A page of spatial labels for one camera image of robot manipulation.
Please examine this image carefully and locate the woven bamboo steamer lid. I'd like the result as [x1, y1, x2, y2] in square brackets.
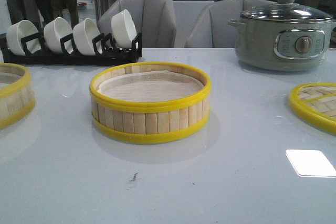
[288, 82, 335, 135]

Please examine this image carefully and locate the bamboo steamer drawer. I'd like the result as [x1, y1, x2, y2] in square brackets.
[1, 63, 35, 129]
[90, 61, 211, 144]

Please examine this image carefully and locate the cloth liner in centre drawer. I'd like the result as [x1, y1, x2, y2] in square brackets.
[98, 70, 204, 102]

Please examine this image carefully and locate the cloth liner in drawer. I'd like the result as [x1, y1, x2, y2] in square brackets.
[98, 70, 204, 102]
[0, 72, 21, 88]

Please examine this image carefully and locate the black bowl rack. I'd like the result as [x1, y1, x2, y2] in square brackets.
[1, 32, 142, 66]

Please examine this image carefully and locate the white bowl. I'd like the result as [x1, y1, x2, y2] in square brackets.
[6, 20, 38, 56]
[44, 17, 72, 54]
[73, 18, 100, 56]
[111, 9, 137, 49]

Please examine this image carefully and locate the right grey chair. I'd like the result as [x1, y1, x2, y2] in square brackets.
[185, 0, 273, 48]

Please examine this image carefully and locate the grey chair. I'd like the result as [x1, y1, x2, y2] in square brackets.
[185, 0, 273, 48]
[98, 0, 176, 48]

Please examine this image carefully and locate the left grey chair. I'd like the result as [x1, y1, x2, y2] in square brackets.
[98, 0, 176, 48]

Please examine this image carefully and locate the grey-green electric cooking pot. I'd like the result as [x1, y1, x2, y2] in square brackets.
[227, 16, 336, 72]

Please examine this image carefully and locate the glass pot lid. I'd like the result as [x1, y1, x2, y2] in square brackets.
[240, 0, 333, 23]

